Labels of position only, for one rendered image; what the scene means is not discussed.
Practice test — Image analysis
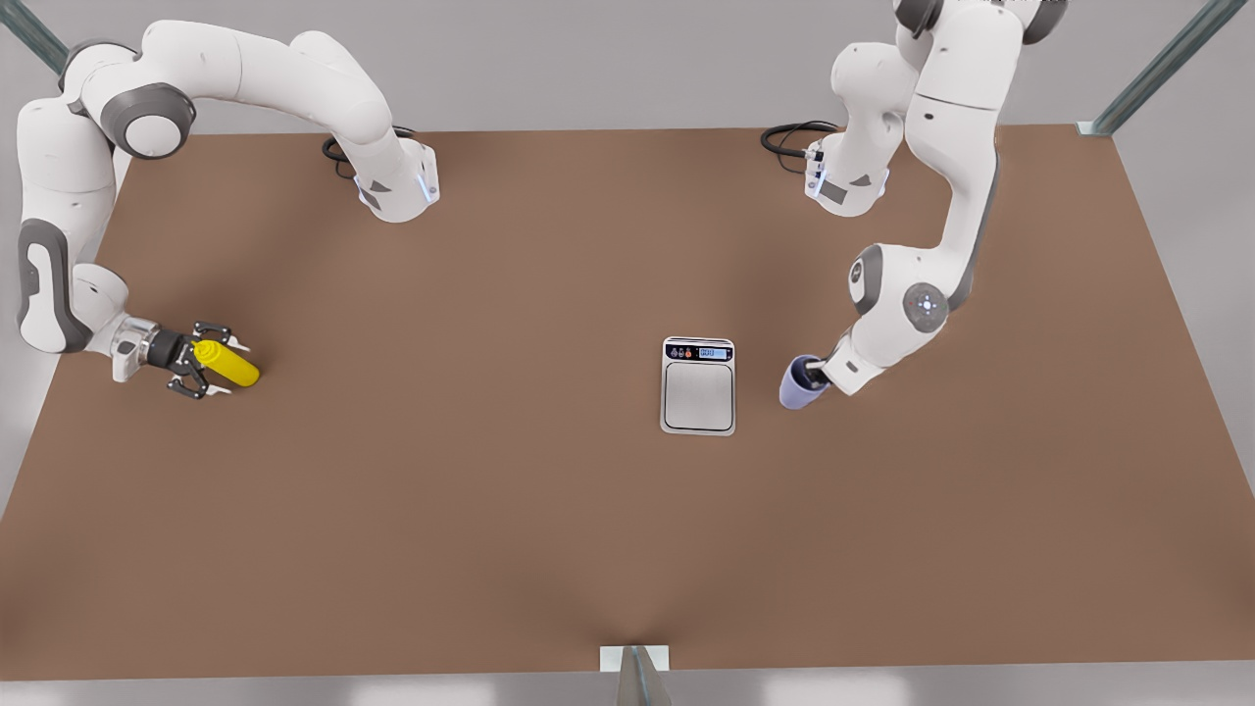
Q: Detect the yellow sauce bottle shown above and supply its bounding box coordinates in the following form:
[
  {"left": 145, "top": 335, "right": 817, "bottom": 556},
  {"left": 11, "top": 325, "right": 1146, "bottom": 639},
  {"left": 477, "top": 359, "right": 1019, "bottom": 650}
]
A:
[{"left": 193, "top": 339, "right": 261, "bottom": 388}]

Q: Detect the lavender cup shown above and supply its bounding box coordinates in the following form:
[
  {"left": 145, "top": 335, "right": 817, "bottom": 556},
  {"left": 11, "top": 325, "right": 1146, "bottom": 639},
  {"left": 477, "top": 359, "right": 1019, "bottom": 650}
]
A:
[{"left": 779, "top": 355, "right": 830, "bottom": 411}]

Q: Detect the silver digital kitchen scale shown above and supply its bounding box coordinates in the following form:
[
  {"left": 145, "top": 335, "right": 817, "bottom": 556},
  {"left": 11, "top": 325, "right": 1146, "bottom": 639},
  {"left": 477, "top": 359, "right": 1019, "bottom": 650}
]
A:
[{"left": 660, "top": 336, "right": 737, "bottom": 437}]

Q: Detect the black cable loop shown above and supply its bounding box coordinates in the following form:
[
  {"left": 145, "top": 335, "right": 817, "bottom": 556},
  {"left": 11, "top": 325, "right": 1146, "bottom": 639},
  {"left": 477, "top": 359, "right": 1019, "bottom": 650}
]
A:
[
  {"left": 761, "top": 121, "right": 842, "bottom": 178},
  {"left": 323, "top": 126, "right": 419, "bottom": 180}
]

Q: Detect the silver frame post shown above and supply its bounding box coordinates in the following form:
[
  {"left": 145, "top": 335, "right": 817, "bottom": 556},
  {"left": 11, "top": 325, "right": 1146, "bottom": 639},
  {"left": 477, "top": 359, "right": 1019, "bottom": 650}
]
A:
[
  {"left": 1077, "top": 0, "right": 1248, "bottom": 136},
  {"left": 600, "top": 644, "right": 673, "bottom": 706},
  {"left": 0, "top": 0, "right": 72, "bottom": 76}
]

